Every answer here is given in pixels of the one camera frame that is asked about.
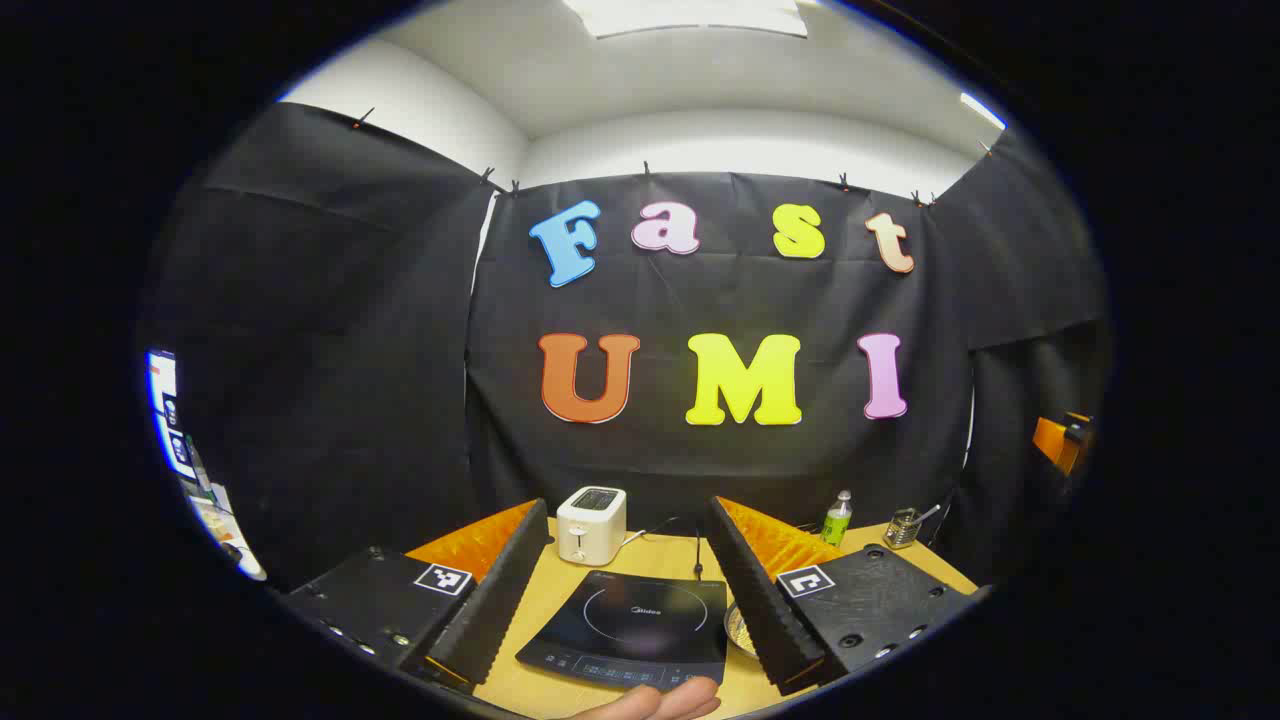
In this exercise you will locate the stainless steel pot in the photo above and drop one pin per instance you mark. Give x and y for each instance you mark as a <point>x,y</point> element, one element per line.
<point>740,630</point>

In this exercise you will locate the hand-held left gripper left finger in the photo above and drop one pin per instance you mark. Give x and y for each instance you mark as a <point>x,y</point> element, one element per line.
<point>490,600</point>

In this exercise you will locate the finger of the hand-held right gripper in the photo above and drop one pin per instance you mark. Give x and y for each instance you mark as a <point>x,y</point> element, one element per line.
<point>1058,440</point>

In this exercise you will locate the black induction cooktop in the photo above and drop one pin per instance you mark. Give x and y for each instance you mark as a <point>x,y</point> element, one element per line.
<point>620,625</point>

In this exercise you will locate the white toaster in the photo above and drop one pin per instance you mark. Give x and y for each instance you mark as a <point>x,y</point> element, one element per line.
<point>590,525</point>

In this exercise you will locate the ceiling light panel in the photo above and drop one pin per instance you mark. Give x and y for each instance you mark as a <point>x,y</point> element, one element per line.
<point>690,15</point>

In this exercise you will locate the green label bottle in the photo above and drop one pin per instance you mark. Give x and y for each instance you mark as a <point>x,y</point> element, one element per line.
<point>835,522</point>

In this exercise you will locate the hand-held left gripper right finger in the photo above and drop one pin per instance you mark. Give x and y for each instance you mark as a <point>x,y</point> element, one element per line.
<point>760,600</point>

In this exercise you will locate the bright screen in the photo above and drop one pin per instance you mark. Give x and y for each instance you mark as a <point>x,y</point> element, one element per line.
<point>165,400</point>

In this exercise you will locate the black backdrop cloth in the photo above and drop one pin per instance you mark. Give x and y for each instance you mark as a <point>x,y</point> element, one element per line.
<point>330,350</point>

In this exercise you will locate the metal spoon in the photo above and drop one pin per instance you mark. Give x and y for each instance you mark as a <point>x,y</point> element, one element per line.
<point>928,515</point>

